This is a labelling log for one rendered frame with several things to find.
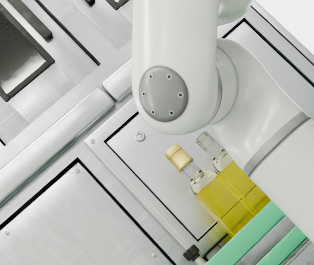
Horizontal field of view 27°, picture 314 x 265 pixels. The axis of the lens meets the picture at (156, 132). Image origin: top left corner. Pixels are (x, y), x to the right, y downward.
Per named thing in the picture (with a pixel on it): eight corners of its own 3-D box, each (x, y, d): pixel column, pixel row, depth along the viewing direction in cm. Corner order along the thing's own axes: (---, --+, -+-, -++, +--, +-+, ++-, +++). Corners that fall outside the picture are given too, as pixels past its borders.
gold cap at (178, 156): (188, 162, 119) (171, 145, 120) (176, 174, 121) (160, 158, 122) (196, 157, 122) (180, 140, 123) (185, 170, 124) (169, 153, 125)
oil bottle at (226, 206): (287, 253, 120) (205, 169, 124) (293, 249, 115) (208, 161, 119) (265, 274, 119) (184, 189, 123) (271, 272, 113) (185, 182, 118)
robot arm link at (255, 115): (323, 109, 76) (226, 17, 80) (286, 132, 65) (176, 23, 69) (270, 164, 81) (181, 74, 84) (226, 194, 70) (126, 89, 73)
